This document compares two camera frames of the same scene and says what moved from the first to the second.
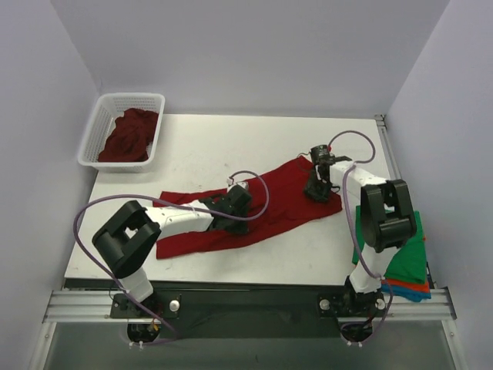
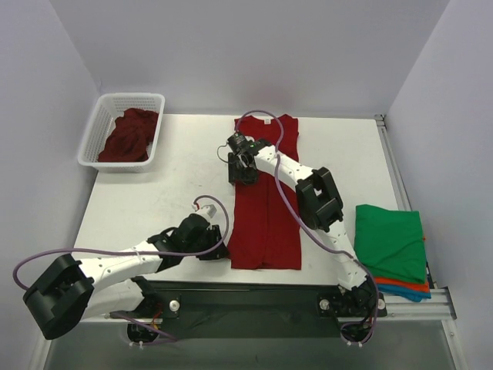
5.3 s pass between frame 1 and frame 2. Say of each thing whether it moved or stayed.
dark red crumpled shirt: stayed
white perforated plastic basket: stayed
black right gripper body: moved
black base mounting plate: stayed
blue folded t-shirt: stayed
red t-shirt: moved
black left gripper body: moved
